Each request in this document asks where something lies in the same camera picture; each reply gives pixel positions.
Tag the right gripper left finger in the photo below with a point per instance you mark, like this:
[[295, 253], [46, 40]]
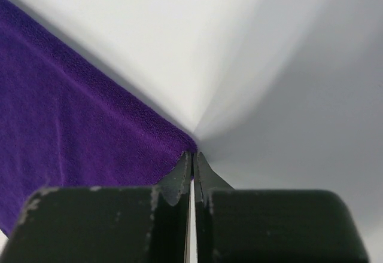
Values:
[[106, 224]]

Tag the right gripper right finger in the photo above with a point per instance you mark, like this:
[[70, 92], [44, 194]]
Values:
[[270, 225]]

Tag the purple towel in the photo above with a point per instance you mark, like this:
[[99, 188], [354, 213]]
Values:
[[65, 123]]

